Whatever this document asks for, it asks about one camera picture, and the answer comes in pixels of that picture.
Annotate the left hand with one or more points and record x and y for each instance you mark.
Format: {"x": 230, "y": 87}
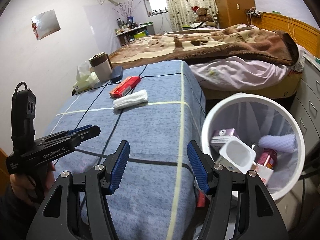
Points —
{"x": 21, "y": 186}

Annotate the red tablet box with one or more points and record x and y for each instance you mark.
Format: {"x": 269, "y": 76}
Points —
{"x": 125, "y": 87}

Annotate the white trash bin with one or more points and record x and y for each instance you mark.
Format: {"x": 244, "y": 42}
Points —
{"x": 254, "y": 116}

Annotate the blue checkered table cloth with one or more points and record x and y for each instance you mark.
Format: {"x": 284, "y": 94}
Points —
{"x": 156, "y": 198}

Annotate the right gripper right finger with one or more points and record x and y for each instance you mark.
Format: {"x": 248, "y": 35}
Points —
{"x": 257, "y": 215}

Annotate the brown paw print blanket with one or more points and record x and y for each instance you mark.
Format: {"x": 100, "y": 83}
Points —
{"x": 204, "y": 45}

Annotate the small window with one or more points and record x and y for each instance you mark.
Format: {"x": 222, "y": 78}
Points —
{"x": 155, "y": 7}

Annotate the white yogurt cup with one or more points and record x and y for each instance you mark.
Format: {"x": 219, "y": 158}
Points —
{"x": 236, "y": 156}

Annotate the cluttered side desk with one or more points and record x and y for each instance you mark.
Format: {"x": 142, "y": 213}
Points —
{"x": 128, "y": 33}

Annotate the strawberry milk carton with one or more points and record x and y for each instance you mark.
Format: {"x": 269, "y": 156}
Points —
{"x": 264, "y": 172}

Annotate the heart pattern curtain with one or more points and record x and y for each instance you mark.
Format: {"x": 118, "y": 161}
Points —
{"x": 182, "y": 12}

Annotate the navy glasses case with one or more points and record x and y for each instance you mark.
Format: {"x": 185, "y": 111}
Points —
{"x": 117, "y": 74}

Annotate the pink bed sheet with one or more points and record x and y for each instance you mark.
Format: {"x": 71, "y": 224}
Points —
{"x": 237, "y": 74}

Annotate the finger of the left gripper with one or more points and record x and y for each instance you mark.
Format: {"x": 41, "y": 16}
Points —
{"x": 79, "y": 129}
{"x": 86, "y": 134}

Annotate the lavender foam fruit net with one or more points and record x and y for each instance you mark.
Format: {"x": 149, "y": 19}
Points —
{"x": 280, "y": 143}

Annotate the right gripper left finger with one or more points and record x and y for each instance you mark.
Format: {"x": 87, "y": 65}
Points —
{"x": 76, "y": 206}

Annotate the orange wooden wardrobe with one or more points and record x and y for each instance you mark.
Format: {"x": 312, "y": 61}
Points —
{"x": 232, "y": 12}

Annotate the dried flower branches vase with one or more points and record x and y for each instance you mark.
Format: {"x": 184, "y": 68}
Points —
{"x": 126, "y": 10}

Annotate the brown white tumbler cup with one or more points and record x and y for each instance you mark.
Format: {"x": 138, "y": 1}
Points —
{"x": 102, "y": 66}

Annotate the tissue pack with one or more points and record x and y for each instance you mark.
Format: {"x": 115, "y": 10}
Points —
{"x": 85, "y": 79}

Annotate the red cartoon drink can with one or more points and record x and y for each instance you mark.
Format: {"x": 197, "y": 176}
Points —
{"x": 268, "y": 158}

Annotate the silver wall poster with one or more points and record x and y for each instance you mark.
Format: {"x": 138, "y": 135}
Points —
{"x": 45, "y": 24}

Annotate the brown teddy bear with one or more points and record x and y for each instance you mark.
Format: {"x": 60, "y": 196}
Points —
{"x": 203, "y": 16}

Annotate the orange wooden headboard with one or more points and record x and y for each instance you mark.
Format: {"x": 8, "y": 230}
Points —
{"x": 302, "y": 33}

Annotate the grey drawer cabinet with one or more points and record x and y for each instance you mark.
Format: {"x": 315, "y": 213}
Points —
{"x": 305, "y": 107}

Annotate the purple milk carton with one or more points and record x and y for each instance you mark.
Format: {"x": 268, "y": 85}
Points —
{"x": 222, "y": 136}

